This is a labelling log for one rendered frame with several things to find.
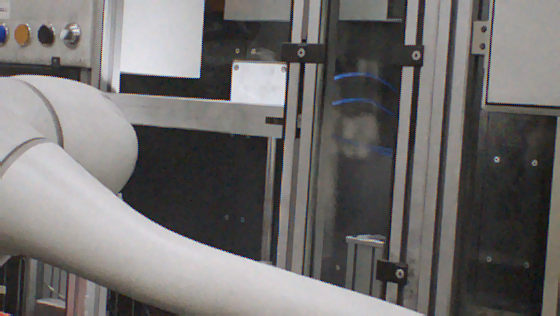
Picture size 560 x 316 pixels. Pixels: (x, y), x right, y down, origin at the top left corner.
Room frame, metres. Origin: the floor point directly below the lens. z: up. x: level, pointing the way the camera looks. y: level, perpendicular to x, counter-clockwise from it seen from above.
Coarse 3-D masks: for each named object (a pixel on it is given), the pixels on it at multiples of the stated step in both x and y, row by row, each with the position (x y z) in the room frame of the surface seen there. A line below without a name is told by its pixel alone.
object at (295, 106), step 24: (96, 0) 1.65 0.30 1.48; (312, 0) 1.40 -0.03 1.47; (96, 24) 1.65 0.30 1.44; (312, 24) 1.39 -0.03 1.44; (96, 48) 1.65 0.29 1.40; (96, 72) 1.65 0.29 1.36; (312, 72) 1.39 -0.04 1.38; (288, 96) 1.41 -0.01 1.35; (312, 96) 1.39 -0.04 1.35; (288, 120) 1.41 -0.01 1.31; (288, 144) 1.41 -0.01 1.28; (288, 168) 1.41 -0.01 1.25; (288, 192) 1.41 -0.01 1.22; (288, 216) 1.41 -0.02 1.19; (72, 288) 1.67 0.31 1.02; (72, 312) 1.66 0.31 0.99
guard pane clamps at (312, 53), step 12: (288, 48) 1.41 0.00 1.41; (300, 48) 1.40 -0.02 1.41; (312, 48) 1.39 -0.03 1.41; (324, 48) 1.38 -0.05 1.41; (396, 48) 1.31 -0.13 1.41; (408, 48) 1.30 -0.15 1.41; (420, 48) 1.29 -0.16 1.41; (288, 60) 1.41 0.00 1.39; (300, 60) 1.40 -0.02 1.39; (312, 60) 1.39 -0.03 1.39; (324, 60) 1.38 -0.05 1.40; (396, 60) 1.31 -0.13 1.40; (408, 60) 1.30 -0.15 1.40; (420, 60) 1.29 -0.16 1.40; (384, 264) 1.31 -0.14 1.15; (396, 264) 1.30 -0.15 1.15; (384, 276) 1.31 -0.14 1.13; (396, 276) 1.29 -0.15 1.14
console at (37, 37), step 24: (0, 0) 1.79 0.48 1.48; (24, 0) 1.75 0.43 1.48; (48, 0) 1.71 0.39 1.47; (72, 0) 1.67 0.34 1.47; (0, 24) 1.78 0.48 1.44; (24, 24) 1.74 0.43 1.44; (48, 24) 1.70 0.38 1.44; (72, 24) 1.67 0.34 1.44; (0, 48) 1.78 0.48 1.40; (24, 48) 1.74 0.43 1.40; (48, 48) 1.71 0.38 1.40; (72, 48) 1.67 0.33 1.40
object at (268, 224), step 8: (272, 144) 1.69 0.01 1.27; (272, 152) 1.69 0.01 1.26; (272, 160) 1.69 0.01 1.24; (272, 168) 1.69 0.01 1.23; (272, 176) 1.69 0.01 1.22; (272, 184) 1.69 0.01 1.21; (272, 192) 1.69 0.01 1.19; (264, 200) 1.69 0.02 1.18; (272, 200) 1.69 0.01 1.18; (264, 208) 1.69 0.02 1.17; (272, 208) 1.69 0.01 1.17; (264, 216) 1.69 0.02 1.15; (272, 216) 1.69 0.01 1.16; (264, 224) 1.69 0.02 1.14; (272, 224) 1.69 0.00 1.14; (264, 232) 1.69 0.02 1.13; (272, 232) 1.69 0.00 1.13; (264, 240) 1.69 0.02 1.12; (272, 240) 1.69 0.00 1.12; (264, 248) 1.69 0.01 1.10; (272, 248) 1.69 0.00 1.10; (264, 256) 1.69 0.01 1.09
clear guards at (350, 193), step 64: (128, 0) 1.61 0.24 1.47; (192, 0) 1.53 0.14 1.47; (256, 0) 1.45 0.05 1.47; (384, 0) 1.33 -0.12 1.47; (0, 64) 1.80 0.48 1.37; (128, 64) 1.61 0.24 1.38; (192, 64) 1.52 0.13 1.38; (256, 64) 1.45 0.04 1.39; (320, 64) 1.38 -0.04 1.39; (384, 64) 1.32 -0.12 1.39; (192, 128) 1.52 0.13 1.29; (256, 128) 1.45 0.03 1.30; (320, 128) 1.38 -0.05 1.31; (384, 128) 1.32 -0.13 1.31; (320, 192) 1.37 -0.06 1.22; (384, 192) 1.31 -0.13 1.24; (320, 256) 1.37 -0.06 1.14; (384, 256) 1.31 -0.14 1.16
